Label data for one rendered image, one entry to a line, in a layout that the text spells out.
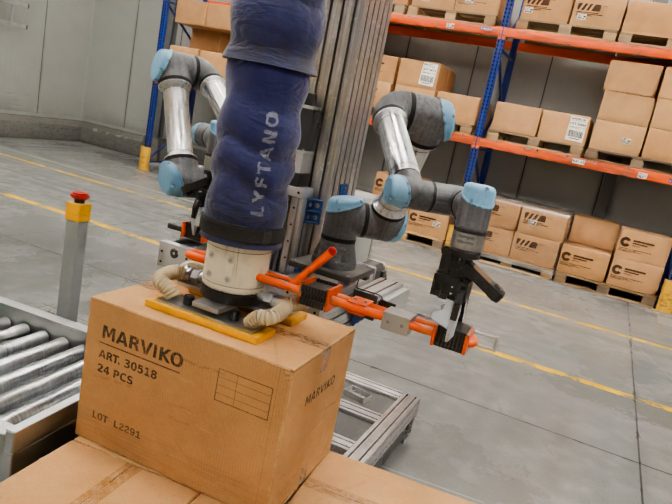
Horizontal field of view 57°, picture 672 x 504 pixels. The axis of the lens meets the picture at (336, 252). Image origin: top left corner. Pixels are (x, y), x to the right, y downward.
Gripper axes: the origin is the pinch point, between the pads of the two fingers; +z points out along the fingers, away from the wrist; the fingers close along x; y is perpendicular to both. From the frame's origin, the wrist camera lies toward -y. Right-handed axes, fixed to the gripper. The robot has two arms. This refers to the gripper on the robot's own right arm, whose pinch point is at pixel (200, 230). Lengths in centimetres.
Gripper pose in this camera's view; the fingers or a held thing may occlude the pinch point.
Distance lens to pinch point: 206.2
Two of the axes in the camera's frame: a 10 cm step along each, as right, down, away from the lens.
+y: 9.0, 2.6, -3.4
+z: -1.9, 9.6, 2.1
